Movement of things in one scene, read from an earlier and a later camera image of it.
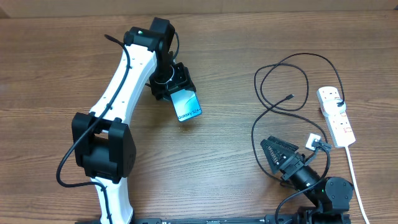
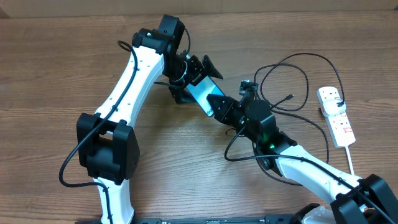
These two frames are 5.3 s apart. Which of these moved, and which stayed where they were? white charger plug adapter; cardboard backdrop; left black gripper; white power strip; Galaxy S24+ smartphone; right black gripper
Moved: right black gripper; Galaxy S24+ smartphone; left black gripper
Stayed: white power strip; white charger plug adapter; cardboard backdrop
